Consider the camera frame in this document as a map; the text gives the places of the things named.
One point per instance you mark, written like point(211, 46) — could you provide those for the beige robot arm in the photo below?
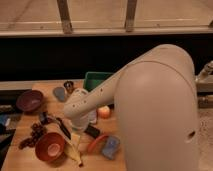
point(155, 100)

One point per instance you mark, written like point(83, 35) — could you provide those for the dark grape bunch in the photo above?
point(38, 130)

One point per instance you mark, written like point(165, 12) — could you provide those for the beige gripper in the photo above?
point(79, 124)

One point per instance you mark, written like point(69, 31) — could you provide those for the yellow banana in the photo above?
point(71, 148)

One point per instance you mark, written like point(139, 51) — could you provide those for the red brown bowl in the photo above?
point(50, 147)

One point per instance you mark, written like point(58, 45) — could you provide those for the orange peach fruit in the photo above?
point(104, 112)

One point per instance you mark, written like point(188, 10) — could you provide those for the small metal cup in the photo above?
point(69, 86)

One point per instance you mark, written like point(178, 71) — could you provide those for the green plastic tray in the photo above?
point(93, 79)

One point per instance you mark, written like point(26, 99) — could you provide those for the black eraser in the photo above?
point(92, 131)

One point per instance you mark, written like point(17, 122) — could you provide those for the blue sponge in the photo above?
point(110, 148)

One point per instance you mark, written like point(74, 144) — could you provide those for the blue grey oval object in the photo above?
point(59, 93)

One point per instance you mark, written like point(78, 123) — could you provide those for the wooden cutting board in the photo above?
point(26, 160)

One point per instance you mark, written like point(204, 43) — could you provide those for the black handled knife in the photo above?
point(46, 118)

